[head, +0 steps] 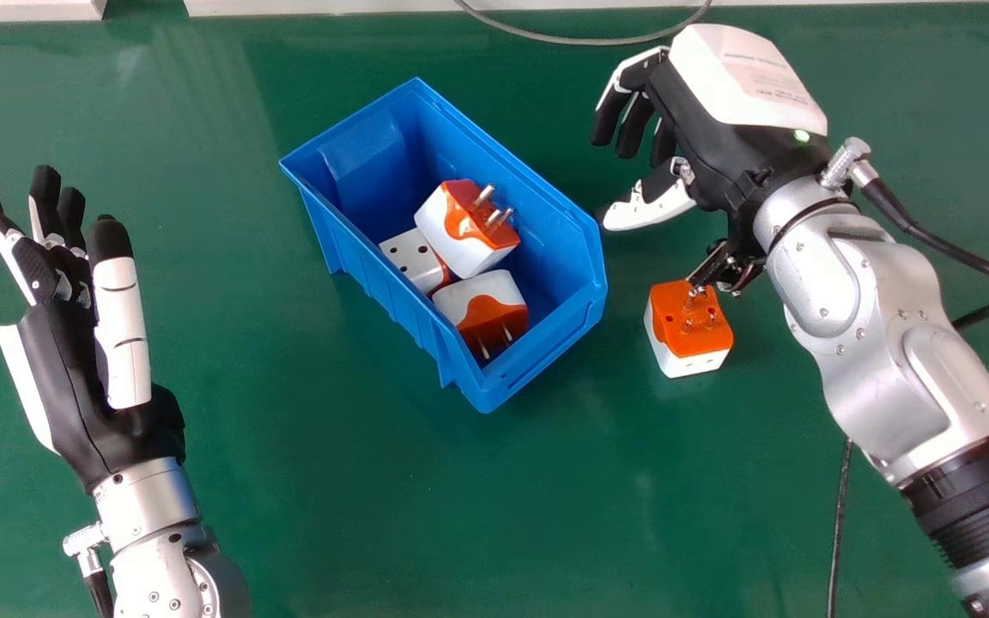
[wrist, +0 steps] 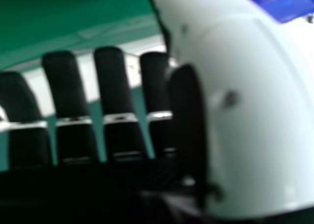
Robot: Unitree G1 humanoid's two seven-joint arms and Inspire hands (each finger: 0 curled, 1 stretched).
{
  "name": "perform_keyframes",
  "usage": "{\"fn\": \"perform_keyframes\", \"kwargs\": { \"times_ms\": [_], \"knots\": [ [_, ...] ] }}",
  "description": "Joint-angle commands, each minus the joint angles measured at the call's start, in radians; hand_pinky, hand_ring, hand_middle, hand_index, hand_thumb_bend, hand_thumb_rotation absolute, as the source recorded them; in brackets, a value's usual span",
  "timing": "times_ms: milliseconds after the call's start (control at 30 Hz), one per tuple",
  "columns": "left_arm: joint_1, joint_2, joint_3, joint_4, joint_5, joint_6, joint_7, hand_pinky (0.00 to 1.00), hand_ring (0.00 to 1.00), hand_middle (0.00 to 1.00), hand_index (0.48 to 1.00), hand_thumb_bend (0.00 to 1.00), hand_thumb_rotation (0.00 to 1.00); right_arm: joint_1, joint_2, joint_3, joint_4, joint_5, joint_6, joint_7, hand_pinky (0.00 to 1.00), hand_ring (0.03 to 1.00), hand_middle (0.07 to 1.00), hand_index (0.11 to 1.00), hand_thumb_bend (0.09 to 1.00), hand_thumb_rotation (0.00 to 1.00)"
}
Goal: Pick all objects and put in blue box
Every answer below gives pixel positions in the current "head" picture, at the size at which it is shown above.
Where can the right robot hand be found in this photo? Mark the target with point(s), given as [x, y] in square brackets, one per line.
[739, 112]

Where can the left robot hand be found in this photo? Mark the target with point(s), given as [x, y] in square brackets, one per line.
[74, 378]

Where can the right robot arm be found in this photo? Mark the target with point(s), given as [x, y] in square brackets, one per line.
[889, 360]

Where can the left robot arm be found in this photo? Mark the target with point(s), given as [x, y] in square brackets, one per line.
[160, 541]

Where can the white-and-orange plug adapter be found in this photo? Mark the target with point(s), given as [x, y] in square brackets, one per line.
[469, 227]
[417, 262]
[688, 330]
[484, 313]

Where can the blue plastic bin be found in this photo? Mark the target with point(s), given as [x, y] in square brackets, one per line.
[447, 240]

